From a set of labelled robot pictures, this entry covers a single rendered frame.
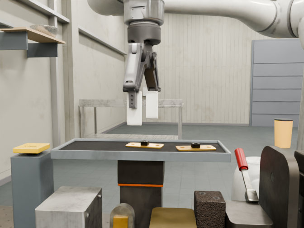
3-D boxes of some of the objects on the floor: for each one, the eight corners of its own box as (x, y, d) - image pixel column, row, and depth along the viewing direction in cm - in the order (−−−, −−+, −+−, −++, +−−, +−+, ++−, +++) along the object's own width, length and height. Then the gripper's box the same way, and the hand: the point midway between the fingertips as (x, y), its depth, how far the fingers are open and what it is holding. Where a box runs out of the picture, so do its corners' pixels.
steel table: (94, 143, 642) (93, 97, 632) (182, 146, 611) (183, 98, 601) (80, 151, 559) (78, 99, 549) (182, 154, 527) (182, 99, 518)
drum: (294, 149, 581) (296, 120, 576) (275, 148, 588) (277, 119, 582) (288, 145, 620) (289, 118, 614) (271, 144, 626) (272, 117, 621)
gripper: (144, 37, 72) (144, 116, 74) (104, 11, 48) (105, 128, 50) (171, 36, 70) (170, 116, 72) (144, 7, 46) (144, 130, 48)
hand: (144, 116), depth 60 cm, fingers open, 13 cm apart
